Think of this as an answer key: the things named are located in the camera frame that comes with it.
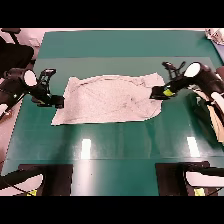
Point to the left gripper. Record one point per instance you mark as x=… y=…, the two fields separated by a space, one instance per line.
x=46 y=98

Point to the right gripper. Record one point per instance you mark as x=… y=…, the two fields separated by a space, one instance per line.
x=161 y=92

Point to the light grey T-shirt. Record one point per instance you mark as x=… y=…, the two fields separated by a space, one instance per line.
x=110 y=100

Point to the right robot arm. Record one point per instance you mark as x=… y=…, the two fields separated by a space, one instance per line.
x=207 y=78

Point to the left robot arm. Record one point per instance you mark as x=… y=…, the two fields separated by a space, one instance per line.
x=14 y=84

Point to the black office chair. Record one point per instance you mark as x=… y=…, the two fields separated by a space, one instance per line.
x=13 y=55

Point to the beige garment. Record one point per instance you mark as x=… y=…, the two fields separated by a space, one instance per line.
x=218 y=128

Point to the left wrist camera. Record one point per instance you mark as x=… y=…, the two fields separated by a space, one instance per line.
x=46 y=76

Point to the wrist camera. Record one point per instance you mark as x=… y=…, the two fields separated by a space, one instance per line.
x=171 y=68
x=46 y=76

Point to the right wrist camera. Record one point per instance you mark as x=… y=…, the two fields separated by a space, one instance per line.
x=171 y=68

